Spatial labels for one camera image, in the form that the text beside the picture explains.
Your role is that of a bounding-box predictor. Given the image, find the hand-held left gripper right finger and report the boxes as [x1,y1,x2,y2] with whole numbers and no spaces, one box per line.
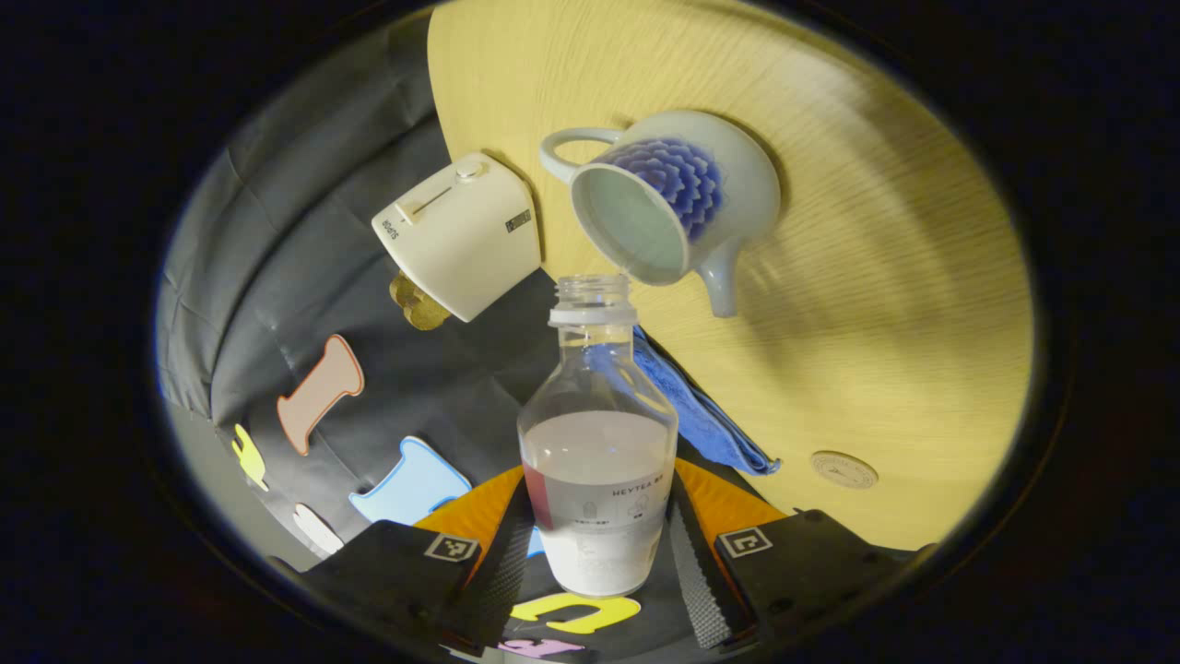
[668,458,934,651]

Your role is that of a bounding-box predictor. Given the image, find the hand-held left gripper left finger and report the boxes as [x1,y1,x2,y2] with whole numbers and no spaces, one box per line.
[300,466,537,656]

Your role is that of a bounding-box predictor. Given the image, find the clear plastic water bottle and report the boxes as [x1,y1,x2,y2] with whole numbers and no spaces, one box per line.
[516,274,680,599]

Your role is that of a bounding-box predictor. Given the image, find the round wooden coaster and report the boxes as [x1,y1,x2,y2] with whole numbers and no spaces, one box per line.
[810,450,879,491]

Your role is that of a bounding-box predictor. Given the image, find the white blue-patterned teacup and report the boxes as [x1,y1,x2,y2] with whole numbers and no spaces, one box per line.
[539,110,784,319]

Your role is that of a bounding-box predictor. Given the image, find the blue folded towel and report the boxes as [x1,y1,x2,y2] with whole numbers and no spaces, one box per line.
[585,325,783,478]

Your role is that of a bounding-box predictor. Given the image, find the brown bread slice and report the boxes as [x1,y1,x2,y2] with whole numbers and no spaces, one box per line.
[388,270,427,314]
[404,293,453,332]

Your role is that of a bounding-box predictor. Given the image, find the white toaster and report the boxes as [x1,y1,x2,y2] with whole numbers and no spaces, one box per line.
[372,152,543,324]

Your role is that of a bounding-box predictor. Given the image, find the black backdrop cloth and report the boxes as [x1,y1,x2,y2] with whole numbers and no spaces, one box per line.
[155,9,766,660]

